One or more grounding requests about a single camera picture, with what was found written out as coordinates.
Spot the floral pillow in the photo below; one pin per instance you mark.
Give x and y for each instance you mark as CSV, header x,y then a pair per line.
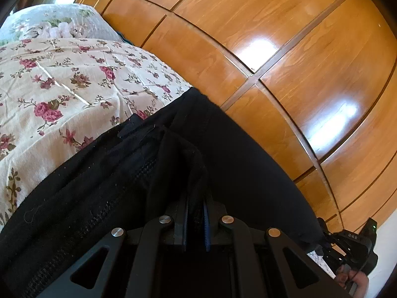
x,y
62,21

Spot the person's right hand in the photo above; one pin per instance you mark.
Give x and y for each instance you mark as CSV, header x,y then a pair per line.
x,y
356,282

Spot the floral bedspread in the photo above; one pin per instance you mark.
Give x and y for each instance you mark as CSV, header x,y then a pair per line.
x,y
68,99

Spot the wooden wardrobe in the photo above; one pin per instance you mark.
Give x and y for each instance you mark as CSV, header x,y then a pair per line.
x,y
263,52

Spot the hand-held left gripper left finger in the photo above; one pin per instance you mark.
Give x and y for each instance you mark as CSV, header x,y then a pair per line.
x,y
185,223

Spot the black pants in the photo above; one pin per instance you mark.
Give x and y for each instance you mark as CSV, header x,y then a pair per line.
x,y
235,161

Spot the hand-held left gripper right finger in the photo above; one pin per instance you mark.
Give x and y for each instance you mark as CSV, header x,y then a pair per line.
x,y
207,223

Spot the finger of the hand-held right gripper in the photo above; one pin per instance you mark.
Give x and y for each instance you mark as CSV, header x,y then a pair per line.
x,y
324,232

